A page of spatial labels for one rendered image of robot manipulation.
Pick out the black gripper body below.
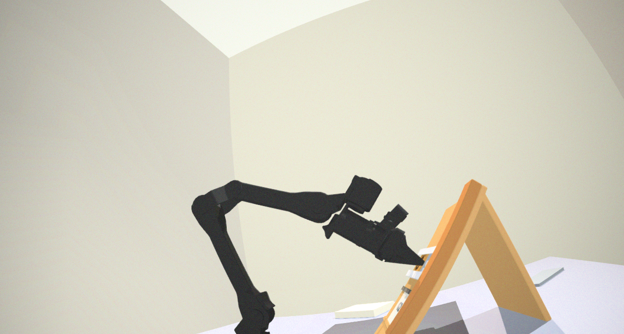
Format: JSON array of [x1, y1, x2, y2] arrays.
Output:
[[352, 219, 405, 261]]

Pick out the pale yellow board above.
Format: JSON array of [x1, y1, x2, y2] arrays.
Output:
[[375, 179, 552, 334]]

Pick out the orange tile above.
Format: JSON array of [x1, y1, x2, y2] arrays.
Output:
[[413, 254, 429, 271]]

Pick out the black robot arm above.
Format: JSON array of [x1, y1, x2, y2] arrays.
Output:
[[191, 175, 409, 334]]

